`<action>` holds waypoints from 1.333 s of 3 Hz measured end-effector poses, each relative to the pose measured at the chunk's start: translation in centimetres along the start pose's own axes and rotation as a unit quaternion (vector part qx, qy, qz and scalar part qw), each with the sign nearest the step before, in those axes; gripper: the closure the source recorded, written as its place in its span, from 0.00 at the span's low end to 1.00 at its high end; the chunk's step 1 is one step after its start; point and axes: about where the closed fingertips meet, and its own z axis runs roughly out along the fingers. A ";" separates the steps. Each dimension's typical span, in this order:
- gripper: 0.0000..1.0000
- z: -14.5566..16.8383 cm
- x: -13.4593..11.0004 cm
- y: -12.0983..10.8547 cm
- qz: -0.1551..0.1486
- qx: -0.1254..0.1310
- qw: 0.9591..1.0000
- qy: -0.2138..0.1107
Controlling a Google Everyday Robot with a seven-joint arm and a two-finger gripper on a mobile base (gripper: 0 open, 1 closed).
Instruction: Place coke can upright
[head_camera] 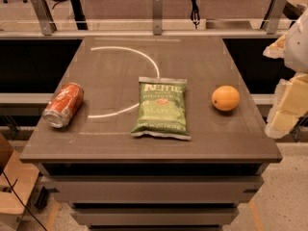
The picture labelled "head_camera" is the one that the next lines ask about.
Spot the hanging black cable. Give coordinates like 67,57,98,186
188,0,201,30

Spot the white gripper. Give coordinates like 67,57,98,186
263,10,308,139

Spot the metal rail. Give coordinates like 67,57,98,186
0,30,287,39

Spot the orange fruit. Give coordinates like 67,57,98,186
212,86,240,112

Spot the metal bracket left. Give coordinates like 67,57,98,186
30,0,57,36

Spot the metal bracket right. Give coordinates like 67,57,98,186
261,0,287,35

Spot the black cable on floor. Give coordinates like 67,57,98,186
0,168,48,231

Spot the green jalapeno chip bag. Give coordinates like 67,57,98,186
131,77,191,141

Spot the red coke can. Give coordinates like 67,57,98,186
42,83,84,128

